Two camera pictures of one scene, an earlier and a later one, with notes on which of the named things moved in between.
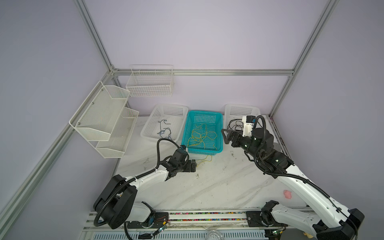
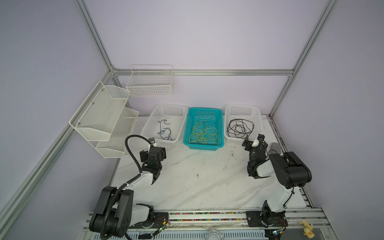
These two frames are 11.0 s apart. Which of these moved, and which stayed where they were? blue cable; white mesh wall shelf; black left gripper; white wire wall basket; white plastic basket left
Moved: black left gripper
Stayed: white plastic basket left; white wire wall basket; blue cable; white mesh wall shelf
